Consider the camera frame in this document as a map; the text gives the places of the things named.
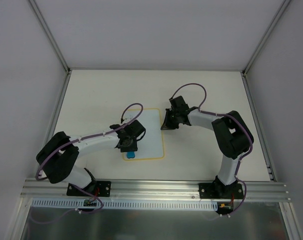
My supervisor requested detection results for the blue foam whiteboard eraser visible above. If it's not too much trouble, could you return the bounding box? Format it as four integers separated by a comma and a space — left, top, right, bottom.
126, 151, 136, 159

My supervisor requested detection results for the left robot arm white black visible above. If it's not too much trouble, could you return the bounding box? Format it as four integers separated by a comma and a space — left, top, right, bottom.
35, 120, 146, 196

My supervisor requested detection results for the white slotted cable duct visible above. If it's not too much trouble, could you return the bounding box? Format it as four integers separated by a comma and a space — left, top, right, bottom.
31, 198, 218, 212

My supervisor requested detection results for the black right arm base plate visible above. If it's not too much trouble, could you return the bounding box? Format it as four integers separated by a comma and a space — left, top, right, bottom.
198, 182, 244, 200

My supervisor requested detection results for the left aluminium frame post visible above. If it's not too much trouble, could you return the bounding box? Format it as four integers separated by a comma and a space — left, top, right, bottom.
27, 0, 71, 74

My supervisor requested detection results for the yellow framed small whiteboard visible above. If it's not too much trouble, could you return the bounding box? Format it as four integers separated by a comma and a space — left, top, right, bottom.
122, 108, 165, 161

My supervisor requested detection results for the aluminium frame post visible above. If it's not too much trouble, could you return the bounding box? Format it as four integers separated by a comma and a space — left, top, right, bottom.
27, 0, 71, 74
242, 0, 292, 76

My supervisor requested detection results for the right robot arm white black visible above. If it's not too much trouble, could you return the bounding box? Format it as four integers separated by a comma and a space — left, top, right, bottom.
160, 96, 254, 199

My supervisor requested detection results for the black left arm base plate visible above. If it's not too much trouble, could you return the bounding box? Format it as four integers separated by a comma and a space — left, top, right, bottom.
66, 180, 111, 197

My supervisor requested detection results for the aluminium mounting rail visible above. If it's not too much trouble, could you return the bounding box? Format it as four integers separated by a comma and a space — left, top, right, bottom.
20, 178, 292, 203

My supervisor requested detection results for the right aluminium frame post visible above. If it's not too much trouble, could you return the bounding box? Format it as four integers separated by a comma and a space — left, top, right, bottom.
242, 0, 292, 76

